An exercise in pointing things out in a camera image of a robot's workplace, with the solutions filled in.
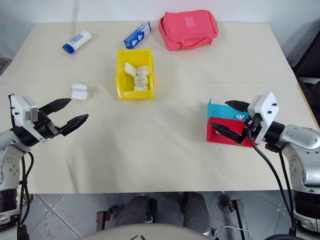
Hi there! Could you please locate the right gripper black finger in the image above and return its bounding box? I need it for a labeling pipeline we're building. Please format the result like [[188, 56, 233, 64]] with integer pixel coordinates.
[[211, 122, 243, 145], [224, 100, 251, 112]]

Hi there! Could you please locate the teal plastic tray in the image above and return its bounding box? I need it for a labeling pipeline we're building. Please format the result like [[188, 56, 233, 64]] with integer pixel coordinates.
[[206, 98, 251, 124]]

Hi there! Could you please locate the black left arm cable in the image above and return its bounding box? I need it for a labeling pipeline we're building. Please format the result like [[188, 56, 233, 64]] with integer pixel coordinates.
[[16, 149, 35, 240]]

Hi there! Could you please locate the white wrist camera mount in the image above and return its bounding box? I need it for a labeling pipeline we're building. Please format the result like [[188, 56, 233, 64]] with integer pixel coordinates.
[[8, 94, 48, 145], [247, 91, 280, 146]]

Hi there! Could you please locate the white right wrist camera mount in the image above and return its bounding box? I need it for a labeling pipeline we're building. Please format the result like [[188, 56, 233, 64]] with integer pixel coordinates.
[[247, 91, 280, 146]]

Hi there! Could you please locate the white floor cable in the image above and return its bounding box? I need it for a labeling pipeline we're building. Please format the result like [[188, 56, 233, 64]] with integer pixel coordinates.
[[214, 225, 255, 240]]

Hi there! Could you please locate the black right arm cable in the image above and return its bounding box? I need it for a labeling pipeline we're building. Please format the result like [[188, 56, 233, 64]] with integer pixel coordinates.
[[246, 122, 300, 240]]

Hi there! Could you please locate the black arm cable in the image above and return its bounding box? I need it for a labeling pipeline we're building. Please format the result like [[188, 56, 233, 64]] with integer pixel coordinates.
[[16, 149, 35, 240], [246, 122, 300, 240]]

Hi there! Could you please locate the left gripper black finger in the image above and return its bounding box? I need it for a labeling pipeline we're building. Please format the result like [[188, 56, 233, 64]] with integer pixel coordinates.
[[58, 113, 90, 137], [38, 98, 73, 116]]

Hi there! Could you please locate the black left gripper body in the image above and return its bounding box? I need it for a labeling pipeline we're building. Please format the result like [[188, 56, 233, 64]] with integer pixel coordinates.
[[33, 108, 64, 141]]

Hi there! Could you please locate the beige rounded shell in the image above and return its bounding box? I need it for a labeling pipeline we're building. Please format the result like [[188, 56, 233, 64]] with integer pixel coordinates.
[[79, 223, 216, 240]]

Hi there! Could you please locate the yellow plastic bin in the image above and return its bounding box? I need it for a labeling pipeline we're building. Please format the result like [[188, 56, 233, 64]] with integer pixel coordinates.
[[115, 48, 156, 101]]

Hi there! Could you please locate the pink fabric pouch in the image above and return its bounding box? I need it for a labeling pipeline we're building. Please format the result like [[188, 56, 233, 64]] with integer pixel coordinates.
[[158, 9, 219, 52]]

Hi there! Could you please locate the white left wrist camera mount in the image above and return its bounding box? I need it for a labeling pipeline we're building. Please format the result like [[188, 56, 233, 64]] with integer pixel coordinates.
[[8, 94, 48, 145]]

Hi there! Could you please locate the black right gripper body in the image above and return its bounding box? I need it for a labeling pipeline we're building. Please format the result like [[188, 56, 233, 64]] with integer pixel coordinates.
[[237, 113, 263, 146]]

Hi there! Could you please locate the rusty metal frame bar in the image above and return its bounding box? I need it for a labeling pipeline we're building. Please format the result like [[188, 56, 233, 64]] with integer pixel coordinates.
[[96, 211, 106, 235], [234, 199, 251, 240]]

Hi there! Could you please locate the white bottle with blue cap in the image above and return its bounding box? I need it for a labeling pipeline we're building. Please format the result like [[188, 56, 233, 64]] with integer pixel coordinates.
[[61, 30, 93, 55]]

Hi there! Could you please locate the white earbud charging case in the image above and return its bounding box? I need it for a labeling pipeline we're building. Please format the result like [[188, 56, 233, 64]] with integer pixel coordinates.
[[70, 84, 89, 102]]

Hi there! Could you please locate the blue and white carton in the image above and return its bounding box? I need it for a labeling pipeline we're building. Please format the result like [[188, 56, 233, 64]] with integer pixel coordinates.
[[123, 21, 152, 50]]

